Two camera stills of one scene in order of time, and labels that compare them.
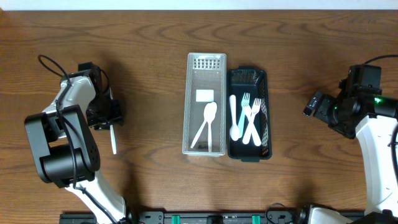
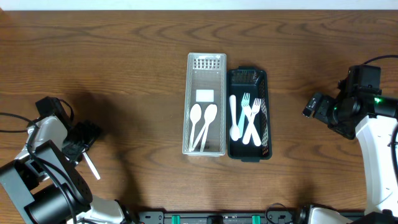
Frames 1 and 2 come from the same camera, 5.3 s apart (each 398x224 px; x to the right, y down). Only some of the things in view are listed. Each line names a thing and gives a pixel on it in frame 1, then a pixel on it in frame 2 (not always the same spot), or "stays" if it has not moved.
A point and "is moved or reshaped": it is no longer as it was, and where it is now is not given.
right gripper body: (321, 109) stays
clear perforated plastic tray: (205, 82) stays
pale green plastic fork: (245, 101) stays
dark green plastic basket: (254, 82) stays
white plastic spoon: (113, 139) -> (195, 114)
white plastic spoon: (234, 131) stays
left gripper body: (106, 117) -> (78, 140)
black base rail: (202, 218) stays
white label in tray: (204, 95) stays
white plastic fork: (255, 132) -> (255, 106)
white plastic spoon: (209, 114) is moved or reshaped
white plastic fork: (255, 107) stays
